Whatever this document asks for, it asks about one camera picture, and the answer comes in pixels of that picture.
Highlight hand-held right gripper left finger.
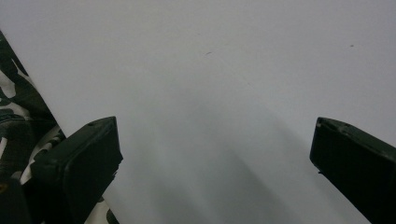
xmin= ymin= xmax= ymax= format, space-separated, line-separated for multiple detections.
xmin=31 ymin=116 xmax=124 ymax=224

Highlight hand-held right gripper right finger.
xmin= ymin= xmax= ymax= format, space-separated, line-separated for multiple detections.
xmin=309 ymin=117 xmax=396 ymax=224

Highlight camouflage pants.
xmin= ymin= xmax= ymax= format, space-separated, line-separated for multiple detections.
xmin=0 ymin=29 xmax=120 ymax=224

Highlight white table board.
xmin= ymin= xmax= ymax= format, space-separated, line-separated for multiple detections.
xmin=0 ymin=0 xmax=396 ymax=224

